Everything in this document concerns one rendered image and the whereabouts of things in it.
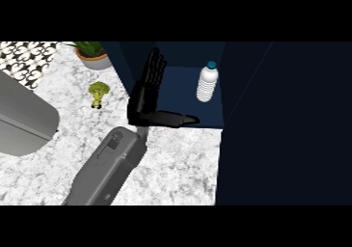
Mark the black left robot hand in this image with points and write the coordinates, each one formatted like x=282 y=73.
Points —
x=142 y=106

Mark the dark blue cabinet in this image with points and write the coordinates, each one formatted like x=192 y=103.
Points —
x=183 y=83

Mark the clear plastic water bottle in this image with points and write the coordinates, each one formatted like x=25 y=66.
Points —
x=207 y=85

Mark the green broccoli floret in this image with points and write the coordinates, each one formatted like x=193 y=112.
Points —
x=99 y=90

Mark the potted green plant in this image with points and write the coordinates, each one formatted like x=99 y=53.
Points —
x=94 y=56

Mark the grey rounded appliance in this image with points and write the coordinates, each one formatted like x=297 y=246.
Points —
x=20 y=119

